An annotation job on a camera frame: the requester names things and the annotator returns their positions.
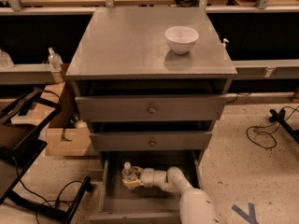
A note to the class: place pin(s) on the grey right shelf rail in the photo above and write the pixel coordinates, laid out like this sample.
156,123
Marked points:
266,69

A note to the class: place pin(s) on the grey shelf rail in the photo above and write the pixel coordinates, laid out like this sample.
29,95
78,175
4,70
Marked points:
266,69
32,74

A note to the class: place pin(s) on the blue floor tape mark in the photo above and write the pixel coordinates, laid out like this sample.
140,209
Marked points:
250,216

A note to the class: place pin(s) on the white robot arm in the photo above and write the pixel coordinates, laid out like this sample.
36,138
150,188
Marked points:
195,206

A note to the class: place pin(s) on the clear pump dispenser bottle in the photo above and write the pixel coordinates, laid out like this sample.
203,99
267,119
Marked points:
54,59

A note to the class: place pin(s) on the grey left shelf rail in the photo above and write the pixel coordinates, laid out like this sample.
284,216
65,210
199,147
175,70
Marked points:
32,74

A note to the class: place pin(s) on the clear plastic water bottle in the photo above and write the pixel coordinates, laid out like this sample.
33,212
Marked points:
128,172

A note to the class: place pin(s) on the small white pump bottle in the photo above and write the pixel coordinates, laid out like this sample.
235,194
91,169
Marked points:
225,42

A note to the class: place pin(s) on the black cart frame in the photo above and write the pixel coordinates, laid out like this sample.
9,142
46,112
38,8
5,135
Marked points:
20,146

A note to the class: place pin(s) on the grey top drawer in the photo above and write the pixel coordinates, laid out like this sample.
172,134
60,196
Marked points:
151,108

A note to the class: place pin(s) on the cardboard box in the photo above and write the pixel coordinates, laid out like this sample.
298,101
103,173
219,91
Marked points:
67,135

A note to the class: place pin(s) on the grey open bottom drawer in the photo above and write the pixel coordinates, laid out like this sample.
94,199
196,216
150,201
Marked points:
120,205

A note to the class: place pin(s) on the black stand base right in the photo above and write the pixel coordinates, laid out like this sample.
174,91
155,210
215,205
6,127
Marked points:
280,118

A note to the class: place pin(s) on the white ceramic bowl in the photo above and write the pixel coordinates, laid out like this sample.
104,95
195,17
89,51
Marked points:
181,39

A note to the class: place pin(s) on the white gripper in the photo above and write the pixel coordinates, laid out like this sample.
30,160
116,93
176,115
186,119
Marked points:
148,175

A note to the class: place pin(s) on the grey drawer cabinet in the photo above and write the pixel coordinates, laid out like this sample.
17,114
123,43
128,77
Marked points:
124,53

